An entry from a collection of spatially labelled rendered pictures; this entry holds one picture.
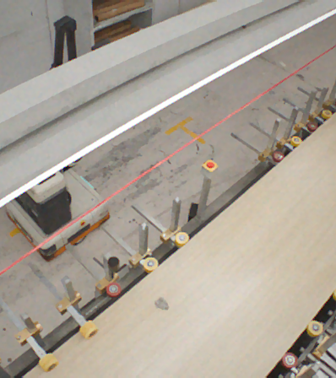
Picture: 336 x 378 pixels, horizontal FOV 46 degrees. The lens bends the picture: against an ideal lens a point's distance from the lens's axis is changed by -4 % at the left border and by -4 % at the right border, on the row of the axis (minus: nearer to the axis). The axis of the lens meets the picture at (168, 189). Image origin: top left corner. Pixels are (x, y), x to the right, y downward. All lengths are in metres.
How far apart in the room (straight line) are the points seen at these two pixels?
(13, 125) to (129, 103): 0.26
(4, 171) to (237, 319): 1.68
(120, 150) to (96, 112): 3.31
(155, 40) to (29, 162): 0.35
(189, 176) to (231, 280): 1.80
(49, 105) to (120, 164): 3.27
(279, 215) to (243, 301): 0.65
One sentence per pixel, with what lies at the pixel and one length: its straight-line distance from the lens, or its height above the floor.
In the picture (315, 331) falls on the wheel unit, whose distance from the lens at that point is 2.30.
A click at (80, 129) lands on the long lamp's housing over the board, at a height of 2.37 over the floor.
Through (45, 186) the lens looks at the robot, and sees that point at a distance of 2.79.
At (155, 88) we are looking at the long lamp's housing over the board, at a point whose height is 2.37.
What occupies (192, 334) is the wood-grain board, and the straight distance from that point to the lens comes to 2.13.
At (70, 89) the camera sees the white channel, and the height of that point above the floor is 2.46.
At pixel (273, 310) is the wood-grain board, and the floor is 0.90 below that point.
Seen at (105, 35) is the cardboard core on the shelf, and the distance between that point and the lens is 4.76.
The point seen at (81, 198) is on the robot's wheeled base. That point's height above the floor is 0.28.
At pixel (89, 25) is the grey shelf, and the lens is 4.26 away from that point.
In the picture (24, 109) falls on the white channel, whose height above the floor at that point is 2.46.
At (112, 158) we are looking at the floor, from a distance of 4.03.
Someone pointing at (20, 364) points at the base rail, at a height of 0.70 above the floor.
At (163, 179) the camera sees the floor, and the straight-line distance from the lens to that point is 3.85.
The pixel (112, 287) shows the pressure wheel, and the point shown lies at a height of 0.91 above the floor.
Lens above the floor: 2.89
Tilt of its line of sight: 50 degrees down
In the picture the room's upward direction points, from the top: 5 degrees clockwise
